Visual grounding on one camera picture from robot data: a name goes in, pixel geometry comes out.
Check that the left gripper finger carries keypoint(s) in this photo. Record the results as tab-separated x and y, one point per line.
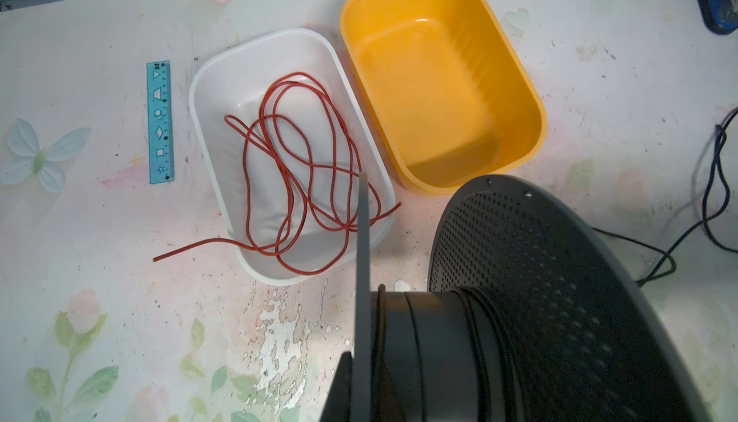
338	403

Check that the grey cable spool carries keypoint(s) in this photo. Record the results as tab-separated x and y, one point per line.
527	316

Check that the white plastic tray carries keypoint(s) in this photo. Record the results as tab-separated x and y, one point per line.
287	144

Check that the yellow plastic tray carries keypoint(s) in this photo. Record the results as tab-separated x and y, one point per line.
445	88

